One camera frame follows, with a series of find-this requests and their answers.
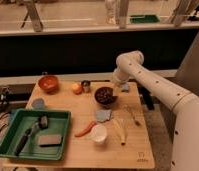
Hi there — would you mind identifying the dark grape bunch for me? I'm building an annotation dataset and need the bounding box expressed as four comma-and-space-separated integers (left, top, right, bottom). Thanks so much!
95, 87, 114, 103

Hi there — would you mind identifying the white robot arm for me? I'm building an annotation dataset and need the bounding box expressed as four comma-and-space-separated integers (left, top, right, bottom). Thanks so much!
112, 51, 199, 171

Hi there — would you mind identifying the blue cloth near bowl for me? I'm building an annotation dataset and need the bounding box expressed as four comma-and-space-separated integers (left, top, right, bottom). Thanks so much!
121, 83, 130, 92

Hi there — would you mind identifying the dark purple bowl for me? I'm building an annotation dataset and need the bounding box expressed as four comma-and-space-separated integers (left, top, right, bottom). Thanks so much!
94, 87, 117, 106

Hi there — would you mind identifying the blue cloth centre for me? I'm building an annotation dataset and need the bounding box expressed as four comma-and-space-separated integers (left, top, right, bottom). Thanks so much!
95, 110, 112, 123

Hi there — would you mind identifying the small metal cup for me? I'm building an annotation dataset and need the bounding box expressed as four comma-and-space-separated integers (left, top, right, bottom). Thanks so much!
81, 80, 91, 93

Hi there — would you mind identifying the orange fruit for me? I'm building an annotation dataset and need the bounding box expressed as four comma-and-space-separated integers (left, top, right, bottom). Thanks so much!
72, 83, 83, 94

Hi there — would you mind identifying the white paper cup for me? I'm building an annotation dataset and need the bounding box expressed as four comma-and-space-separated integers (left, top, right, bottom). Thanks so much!
90, 124, 107, 145

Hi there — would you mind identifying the orange carrot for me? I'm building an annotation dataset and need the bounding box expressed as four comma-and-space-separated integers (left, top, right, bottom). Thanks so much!
74, 121, 97, 137

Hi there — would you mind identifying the orange bowl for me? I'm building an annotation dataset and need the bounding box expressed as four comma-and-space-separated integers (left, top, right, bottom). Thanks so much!
38, 75, 58, 92

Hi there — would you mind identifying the green box in background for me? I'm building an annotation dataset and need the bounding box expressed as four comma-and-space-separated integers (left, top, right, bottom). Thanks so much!
130, 15, 159, 23

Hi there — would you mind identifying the brown sponge block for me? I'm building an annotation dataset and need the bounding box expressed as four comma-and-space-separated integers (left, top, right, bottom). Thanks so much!
37, 134, 62, 147

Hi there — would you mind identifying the green plastic tray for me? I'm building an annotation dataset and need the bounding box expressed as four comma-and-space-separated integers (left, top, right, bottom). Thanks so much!
0, 109, 71, 161

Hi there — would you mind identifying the black handled brush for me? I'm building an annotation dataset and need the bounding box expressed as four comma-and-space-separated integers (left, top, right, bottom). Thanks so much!
14, 116, 48, 156

